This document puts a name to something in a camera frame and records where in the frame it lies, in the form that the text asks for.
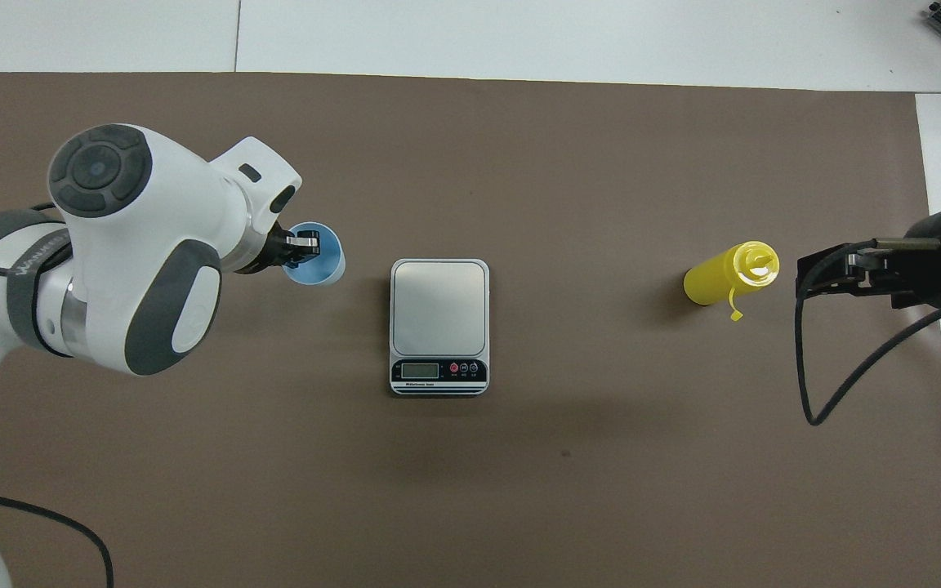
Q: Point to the light blue plastic cup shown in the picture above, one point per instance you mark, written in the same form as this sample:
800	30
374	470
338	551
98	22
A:
330	269

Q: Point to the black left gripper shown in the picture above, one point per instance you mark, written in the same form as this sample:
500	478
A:
273	249

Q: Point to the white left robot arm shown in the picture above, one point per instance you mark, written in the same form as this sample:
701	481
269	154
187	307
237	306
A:
136	245

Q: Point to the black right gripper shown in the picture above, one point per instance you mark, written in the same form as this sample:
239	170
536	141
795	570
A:
928	265

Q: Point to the silver digital kitchen scale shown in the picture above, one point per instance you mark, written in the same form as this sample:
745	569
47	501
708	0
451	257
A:
438	310

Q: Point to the yellow squeeze bottle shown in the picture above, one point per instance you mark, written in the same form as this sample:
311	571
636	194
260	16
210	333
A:
715	282

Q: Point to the brown paper table mat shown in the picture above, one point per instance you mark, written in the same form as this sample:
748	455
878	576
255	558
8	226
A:
470	490

